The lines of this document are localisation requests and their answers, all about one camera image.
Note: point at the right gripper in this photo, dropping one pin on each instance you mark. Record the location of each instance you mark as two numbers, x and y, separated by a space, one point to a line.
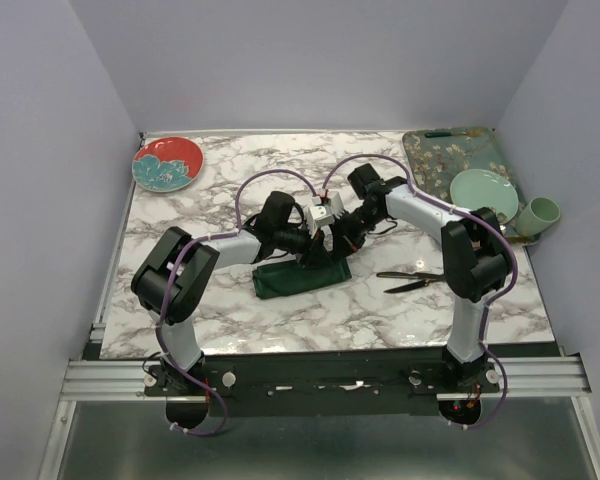
342 238

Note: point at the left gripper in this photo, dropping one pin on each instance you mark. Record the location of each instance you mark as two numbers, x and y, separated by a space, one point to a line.
316 255

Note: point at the dark green cloth napkin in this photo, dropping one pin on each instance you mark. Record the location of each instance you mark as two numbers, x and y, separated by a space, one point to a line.
289 278

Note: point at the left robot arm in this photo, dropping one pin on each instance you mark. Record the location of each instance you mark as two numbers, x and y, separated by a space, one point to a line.
171 281

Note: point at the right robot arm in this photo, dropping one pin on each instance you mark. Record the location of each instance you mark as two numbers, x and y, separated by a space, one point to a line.
477 259

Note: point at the floral teal serving tray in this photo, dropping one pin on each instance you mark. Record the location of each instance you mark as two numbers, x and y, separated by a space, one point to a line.
437 156

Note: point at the light green plate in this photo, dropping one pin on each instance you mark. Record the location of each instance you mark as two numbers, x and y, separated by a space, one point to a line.
477 188

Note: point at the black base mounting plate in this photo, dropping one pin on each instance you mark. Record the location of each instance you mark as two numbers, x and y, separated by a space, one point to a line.
330 404

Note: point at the red plate with blue flower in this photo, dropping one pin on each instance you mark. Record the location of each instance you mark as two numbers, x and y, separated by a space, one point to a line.
167 164

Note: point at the light green cup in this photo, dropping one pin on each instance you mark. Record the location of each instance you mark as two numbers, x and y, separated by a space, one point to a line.
538 215

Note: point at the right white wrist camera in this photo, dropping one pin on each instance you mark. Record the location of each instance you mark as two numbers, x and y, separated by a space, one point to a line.
334 201

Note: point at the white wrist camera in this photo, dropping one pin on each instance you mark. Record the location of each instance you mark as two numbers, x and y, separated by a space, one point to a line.
334 201
317 217

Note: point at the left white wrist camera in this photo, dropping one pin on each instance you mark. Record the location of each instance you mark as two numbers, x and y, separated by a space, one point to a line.
317 217

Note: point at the aluminium frame rail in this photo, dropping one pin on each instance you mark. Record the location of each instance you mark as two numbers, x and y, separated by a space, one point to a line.
531 377

